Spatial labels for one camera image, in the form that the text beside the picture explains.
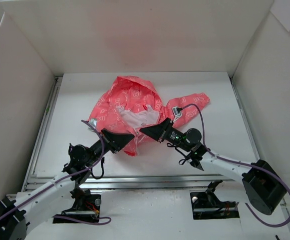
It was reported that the pink patterned jacket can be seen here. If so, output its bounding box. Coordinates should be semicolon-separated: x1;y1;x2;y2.
88;75;210;157

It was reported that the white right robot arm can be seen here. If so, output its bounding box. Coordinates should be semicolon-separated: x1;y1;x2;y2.
140;118;287;215

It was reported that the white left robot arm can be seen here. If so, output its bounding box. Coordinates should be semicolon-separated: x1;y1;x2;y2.
0;129;134;240

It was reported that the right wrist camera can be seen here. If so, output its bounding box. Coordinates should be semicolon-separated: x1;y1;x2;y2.
172;106;183;121

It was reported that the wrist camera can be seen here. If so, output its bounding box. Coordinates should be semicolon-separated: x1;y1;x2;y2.
172;106;183;121
88;118;97;131

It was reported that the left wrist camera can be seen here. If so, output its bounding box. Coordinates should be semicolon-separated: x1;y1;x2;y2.
88;118;97;131

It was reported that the aluminium front rail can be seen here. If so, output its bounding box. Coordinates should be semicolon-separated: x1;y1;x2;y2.
80;174;233;191

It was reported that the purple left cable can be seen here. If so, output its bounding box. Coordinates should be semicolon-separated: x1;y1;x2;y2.
0;119;112;231

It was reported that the purple cable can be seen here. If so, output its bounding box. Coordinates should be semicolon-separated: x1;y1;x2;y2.
179;103;290;228
0;119;112;231

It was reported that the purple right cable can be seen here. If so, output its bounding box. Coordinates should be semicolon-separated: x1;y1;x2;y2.
179;103;290;228

